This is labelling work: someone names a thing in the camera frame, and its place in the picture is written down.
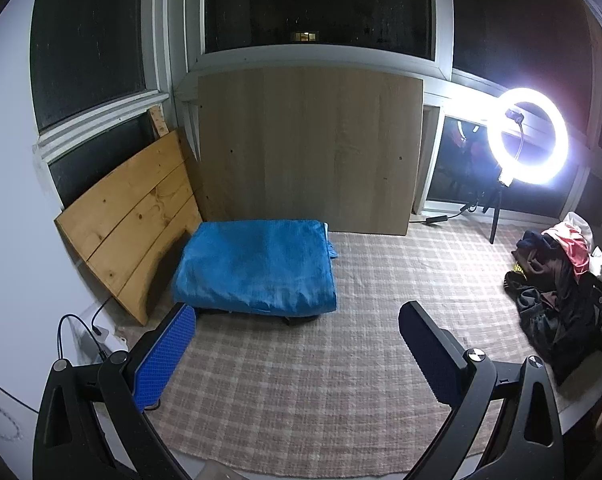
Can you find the narrow wooden strip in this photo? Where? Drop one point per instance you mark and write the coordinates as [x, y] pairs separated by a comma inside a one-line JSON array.
[[157, 122]]

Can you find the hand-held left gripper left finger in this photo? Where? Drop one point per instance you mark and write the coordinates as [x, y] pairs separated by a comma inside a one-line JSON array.
[[163, 355]]

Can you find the light wooden board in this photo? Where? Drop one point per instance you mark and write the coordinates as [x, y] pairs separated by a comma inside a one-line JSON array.
[[306, 150]]

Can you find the pile of clothes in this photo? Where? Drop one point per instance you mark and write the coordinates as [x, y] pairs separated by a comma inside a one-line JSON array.
[[556, 290]]

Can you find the pine plank board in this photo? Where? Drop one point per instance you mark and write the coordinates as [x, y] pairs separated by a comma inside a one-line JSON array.
[[126, 220]]

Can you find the dark window pane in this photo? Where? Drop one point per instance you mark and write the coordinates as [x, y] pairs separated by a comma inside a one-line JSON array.
[[526, 20], [316, 5], [86, 35]]

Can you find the plaid rug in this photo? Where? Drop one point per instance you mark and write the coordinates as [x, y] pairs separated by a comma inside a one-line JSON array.
[[306, 370]]

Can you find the black tripod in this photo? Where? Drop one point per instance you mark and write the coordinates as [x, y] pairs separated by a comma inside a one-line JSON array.
[[496, 220]]

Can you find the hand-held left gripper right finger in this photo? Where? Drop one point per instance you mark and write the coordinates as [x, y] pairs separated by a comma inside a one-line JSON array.
[[423, 345]]

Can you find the white power adapter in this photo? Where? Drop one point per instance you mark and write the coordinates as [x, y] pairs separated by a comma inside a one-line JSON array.
[[88, 347]]

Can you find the blue folded cloth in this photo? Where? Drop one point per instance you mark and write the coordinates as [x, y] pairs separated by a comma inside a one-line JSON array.
[[256, 270]]

